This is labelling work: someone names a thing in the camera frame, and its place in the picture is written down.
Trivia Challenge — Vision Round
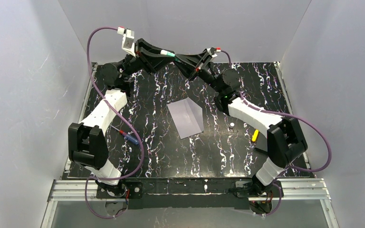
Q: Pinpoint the aluminium frame rail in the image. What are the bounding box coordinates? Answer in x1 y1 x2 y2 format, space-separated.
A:
41 178 338 228

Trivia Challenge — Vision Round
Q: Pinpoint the yellow black screwdriver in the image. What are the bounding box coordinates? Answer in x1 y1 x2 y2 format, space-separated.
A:
251 129 259 143

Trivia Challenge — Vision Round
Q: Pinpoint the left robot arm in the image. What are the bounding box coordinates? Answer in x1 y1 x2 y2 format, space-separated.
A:
68 39 176 186

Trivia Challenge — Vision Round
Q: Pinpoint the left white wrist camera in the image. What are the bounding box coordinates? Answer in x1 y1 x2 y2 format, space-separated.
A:
117 27 136 57

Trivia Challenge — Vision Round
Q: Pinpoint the blue red screwdriver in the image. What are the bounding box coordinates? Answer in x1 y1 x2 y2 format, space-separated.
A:
110 125 139 145

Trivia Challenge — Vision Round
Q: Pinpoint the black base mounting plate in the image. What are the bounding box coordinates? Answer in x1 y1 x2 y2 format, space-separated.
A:
96 178 284 213

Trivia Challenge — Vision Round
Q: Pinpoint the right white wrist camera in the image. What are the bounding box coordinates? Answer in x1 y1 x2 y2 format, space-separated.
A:
204 47 221 63

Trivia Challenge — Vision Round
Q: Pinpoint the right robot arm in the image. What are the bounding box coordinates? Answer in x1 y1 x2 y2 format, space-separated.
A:
163 47 308 194

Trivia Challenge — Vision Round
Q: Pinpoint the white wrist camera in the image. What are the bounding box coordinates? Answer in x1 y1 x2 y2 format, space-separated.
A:
204 47 221 63
117 27 136 57

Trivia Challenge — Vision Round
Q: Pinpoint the lavender paper envelope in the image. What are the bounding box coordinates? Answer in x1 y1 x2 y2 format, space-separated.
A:
167 98 204 139

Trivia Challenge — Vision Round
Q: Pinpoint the white green glue stick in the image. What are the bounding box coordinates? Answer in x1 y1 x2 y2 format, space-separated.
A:
160 49 175 57

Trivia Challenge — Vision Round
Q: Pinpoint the black square pad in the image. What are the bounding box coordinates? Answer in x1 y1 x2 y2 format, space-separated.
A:
254 133 268 155

